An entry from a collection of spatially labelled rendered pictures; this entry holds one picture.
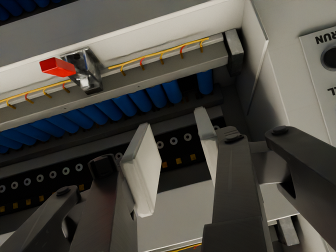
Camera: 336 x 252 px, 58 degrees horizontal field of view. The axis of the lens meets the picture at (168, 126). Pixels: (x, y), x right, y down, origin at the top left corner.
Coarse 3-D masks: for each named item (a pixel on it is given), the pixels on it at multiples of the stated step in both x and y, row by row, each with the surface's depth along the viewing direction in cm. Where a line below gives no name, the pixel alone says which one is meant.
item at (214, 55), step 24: (216, 48) 30; (120, 72) 31; (144, 72) 31; (168, 72) 30; (192, 72) 31; (48, 96) 31; (72, 96) 31; (96, 96) 31; (0, 120) 32; (24, 120) 33
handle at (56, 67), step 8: (40, 64) 21; (48, 64) 21; (56, 64) 21; (64, 64) 22; (72, 64) 24; (48, 72) 22; (56, 72) 22; (64, 72) 23; (72, 72) 24; (80, 72) 26; (80, 80) 28; (88, 80) 28
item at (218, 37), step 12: (216, 36) 30; (180, 48) 30; (192, 48) 30; (144, 60) 31; (156, 60) 31; (108, 72) 31; (60, 84) 31; (72, 84) 31; (24, 96) 32; (36, 96) 32
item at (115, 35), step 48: (96, 0) 27; (144, 0) 26; (192, 0) 26; (240, 0) 26; (0, 48) 28; (48, 48) 27; (96, 48) 28; (144, 48) 30; (240, 48) 29; (0, 96) 32; (240, 96) 41; (96, 144) 44
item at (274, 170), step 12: (216, 132) 16; (228, 132) 15; (252, 144) 13; (264, 144) 12; (252, 156) 12; (264, 156) 12; (276, 156) 12; (264, 168) 12; (276, 168) 12; (288, 168) 12; (264, 180) 12; (276, 180) 12; (288, 180) 12
